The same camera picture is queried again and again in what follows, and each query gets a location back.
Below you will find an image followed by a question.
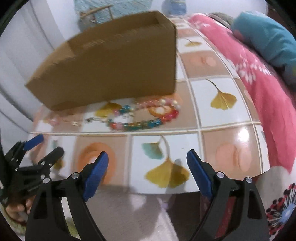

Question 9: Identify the multicolour bead bracelet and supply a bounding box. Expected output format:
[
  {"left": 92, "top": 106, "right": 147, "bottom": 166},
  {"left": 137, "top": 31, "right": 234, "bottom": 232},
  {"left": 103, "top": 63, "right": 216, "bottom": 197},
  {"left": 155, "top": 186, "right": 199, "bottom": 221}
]
[{"left": 106, "top": 97, "right": 182, "bottom": 132}]

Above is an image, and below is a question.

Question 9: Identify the left hand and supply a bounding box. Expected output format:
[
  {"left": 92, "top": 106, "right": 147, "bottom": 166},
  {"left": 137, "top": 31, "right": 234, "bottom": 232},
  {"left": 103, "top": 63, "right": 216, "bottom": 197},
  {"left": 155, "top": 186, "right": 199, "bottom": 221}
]
[{"left": 5, "top": 196, "right": 35, "bottom": 223}]

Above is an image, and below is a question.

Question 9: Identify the blue water jug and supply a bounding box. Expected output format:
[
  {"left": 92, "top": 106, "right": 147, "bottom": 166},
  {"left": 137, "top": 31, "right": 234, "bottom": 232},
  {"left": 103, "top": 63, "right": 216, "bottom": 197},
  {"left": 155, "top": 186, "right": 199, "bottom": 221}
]
[{"left": 161, "top": 0, "right": 187, "bottom": 16}]

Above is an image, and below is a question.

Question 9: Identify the pink floral blanket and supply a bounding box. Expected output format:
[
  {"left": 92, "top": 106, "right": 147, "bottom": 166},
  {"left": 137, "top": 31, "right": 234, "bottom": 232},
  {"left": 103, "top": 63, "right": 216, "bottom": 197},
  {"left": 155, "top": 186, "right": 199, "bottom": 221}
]
[{"left": 188, "top": 14, "right": 295, "bottom": 240}]

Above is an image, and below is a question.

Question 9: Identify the patterned tile tablecloth board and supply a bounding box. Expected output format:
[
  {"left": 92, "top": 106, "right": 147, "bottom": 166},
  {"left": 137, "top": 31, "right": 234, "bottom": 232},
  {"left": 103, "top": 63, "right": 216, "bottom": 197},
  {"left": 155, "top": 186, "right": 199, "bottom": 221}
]
[{"left": 27, "top": 18, "right": 270, "bottom": 194}]

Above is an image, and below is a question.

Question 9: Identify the brown cardboard box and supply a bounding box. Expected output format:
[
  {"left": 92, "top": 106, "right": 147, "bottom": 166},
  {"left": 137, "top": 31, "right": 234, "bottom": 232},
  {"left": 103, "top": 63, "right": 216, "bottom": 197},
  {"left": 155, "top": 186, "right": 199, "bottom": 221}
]
[{"left": 26, "top": 11, "right": 177, "bottom": 111}]

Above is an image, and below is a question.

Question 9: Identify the gold butterfly charm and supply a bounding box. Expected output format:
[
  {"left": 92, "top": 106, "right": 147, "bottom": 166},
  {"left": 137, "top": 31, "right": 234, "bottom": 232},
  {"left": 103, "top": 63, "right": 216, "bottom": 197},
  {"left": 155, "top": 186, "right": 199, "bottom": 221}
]
[{"left": 85, "top": 116, "right": 108, "bottom": 123}]

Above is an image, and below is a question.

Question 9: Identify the white curtain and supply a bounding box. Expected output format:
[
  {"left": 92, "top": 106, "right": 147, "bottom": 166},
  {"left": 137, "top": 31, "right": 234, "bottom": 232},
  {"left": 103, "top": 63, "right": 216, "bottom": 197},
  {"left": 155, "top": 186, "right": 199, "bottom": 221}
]
[{"left": 0, "top": 0, "right": 70, "bottom": 144}]

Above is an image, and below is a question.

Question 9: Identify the wooden chair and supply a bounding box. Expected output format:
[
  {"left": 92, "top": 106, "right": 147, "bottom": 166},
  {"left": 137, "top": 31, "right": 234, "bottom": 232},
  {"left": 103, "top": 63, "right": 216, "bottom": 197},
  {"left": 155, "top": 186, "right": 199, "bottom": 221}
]
[{"left": 78, "top": 4, "right": 114, "bottom": 32}]

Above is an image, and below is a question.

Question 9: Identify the teal patterned hanging cloth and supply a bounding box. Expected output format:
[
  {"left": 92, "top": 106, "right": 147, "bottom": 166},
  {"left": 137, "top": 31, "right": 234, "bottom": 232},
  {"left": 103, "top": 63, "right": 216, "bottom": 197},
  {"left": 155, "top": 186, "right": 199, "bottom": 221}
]
[{"left": 74, "top": 0, "right": 152, "bottom": 24}]

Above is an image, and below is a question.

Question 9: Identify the teal pillow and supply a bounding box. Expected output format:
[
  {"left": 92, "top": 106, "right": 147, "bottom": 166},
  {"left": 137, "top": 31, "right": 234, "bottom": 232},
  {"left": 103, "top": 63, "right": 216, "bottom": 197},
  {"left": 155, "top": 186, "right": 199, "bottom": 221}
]
[{"left": 231, "top": 11, "right": 295, "bottom": 88}]

